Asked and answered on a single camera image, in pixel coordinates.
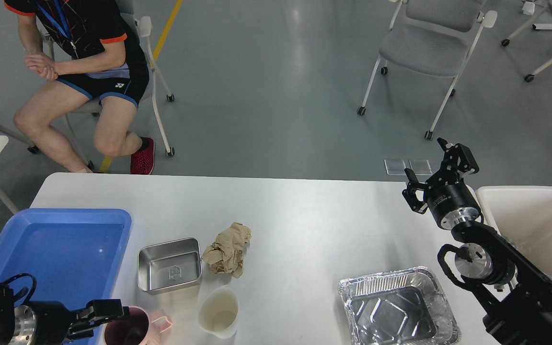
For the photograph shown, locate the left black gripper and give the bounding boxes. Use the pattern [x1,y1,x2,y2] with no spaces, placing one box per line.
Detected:
[10,299,131,345]

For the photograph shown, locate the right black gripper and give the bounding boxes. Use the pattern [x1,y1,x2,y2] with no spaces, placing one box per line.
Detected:
[402,138,482,230]

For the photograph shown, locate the pink plastic mug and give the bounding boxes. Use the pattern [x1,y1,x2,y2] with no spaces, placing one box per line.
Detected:
[103,306,172,345]

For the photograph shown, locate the stainless steel rectangular tray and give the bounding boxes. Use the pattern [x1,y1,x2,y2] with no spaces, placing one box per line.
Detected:
[137,238,202,295]

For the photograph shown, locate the white paper cup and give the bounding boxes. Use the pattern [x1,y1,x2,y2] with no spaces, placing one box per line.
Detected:
[198,285,240,339]

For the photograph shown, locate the aluminium foil tray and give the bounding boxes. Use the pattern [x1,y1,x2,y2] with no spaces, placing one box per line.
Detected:
[338,266,461,345]

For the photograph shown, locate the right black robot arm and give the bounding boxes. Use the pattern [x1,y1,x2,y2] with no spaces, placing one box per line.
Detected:
[402,138,552,345]

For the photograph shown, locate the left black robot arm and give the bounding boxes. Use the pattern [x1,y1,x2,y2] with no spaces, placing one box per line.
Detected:
[0,273,131,345]

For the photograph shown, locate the right floor outlet plate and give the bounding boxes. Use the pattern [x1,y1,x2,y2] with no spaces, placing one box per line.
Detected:
[408,159,434,175]

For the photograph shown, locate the floor outlet plate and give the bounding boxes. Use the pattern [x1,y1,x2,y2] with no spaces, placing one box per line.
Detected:
[384,159,408,175]
[408,159,434,175]

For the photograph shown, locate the left floor outlet plate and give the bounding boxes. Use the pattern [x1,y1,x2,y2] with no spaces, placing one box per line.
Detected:
[384,159,408,175]

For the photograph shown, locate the blue plastic tray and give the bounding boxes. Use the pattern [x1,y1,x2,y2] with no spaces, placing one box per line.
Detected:
[0,207,133,345]

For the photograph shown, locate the white plastic bin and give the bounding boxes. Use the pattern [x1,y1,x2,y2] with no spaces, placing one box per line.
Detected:
[476,186,552,277]

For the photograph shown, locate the crumpled brown paper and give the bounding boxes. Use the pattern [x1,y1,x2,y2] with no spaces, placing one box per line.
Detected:
[201,222,252,279]

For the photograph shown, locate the seated person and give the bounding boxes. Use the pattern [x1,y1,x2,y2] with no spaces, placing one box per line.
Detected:
[4,0,155,175]

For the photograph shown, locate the white chair under person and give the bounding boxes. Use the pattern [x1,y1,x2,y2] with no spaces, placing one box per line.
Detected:
[42,13,175,165]

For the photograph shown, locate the grey chair white frame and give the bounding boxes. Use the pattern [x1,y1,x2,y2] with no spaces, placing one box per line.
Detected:
[356,0,498,140]

